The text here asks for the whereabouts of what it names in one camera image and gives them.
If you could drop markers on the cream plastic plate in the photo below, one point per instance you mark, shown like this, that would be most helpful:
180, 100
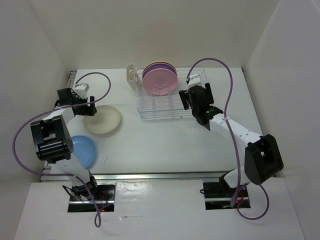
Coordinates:
105, 120

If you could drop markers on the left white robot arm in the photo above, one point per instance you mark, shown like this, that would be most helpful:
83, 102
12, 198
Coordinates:
53, 142

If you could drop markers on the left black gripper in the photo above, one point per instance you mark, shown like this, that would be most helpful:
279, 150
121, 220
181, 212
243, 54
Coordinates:
88, 110

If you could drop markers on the purple plastic plate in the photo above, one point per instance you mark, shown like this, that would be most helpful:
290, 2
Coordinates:
158, 66

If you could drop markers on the pink plastic plate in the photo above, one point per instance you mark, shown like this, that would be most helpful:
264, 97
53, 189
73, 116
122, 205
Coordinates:
160, 81

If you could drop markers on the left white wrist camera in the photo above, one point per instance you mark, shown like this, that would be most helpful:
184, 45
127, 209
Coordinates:
81, 90

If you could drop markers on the cream cutlery holder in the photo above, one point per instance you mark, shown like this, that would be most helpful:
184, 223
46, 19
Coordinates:
131, 76

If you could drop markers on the white wire dish rack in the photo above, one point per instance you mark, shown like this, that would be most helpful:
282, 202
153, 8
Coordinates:
168, 106

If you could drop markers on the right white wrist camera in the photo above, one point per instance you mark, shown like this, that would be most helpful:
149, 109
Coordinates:
194, 80

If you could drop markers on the blue plastic plate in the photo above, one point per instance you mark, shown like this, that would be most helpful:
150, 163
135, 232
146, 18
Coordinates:
85, 150

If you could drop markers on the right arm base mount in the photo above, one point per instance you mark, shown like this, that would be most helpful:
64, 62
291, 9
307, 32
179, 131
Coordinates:
215, 192

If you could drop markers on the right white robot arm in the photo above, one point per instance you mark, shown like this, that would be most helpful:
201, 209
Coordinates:
262, 157

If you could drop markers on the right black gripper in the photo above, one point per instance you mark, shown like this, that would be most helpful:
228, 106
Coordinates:
185, 95

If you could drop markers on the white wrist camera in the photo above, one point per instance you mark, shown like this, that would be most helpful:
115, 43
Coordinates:
194, 80
81, 90

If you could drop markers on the yellow plastic plate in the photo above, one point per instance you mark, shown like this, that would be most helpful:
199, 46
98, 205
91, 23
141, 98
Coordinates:
161, 62

